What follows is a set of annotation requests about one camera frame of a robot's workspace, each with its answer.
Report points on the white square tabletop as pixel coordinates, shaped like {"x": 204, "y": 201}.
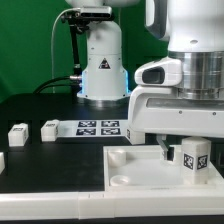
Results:
{"x": 139, "y": 168}

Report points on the black camera stand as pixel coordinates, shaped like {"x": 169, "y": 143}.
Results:
{"x": 77, "y": 26}

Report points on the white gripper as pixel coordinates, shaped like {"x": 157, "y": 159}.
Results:
{"x": 155, "y": 110}

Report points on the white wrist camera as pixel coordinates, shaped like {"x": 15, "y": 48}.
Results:
{"x": 165, "y": 72}

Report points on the fiducial marker sheet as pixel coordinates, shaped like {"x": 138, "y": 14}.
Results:
{"x": 92, "y": 128}

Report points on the white fence rail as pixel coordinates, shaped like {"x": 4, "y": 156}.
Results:
{"x": 111, "y": 204}

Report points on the grey camera on stand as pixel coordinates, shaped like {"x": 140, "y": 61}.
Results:
{"x": 96, "y": 13}

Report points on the white part at left edge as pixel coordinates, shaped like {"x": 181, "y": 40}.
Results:
{"x": 2, "y": 162}

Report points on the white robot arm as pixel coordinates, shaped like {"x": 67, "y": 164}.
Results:
{"x": 182, "y": 93}

